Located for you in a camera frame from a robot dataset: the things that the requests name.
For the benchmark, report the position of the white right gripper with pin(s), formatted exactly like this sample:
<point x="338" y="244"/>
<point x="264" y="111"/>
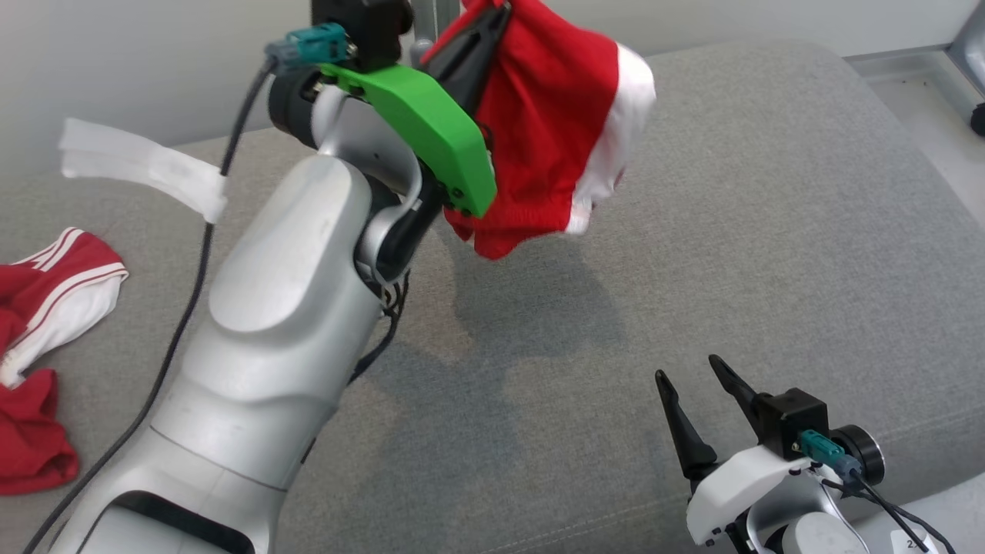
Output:
<point x="739" y="485"/>

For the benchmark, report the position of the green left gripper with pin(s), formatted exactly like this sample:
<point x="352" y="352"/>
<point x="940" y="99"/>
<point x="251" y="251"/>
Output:
<point x="431" y="131"/>

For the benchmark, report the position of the red shorts with white stripe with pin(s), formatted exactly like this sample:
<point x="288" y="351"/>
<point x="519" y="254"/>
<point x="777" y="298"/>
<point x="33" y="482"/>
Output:
<point x="554" y="138"/>

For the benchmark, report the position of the red jersey number 23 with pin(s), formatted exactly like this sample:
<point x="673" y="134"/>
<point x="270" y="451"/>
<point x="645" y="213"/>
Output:
<point x="31" y="446"/>

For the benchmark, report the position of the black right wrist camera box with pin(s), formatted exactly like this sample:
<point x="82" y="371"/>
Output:
<point x="796" y="419"/>

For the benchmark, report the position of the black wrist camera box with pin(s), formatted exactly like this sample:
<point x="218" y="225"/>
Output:
<point x="796" y="419"/>
<point x="369" y="31"/>

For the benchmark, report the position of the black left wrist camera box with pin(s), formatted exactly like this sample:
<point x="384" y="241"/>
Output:
<point x="369" y="31"/>

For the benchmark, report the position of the grey metal frame with wheel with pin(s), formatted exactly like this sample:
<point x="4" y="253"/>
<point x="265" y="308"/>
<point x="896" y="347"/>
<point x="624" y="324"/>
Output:
<point x="971" y="46"/>

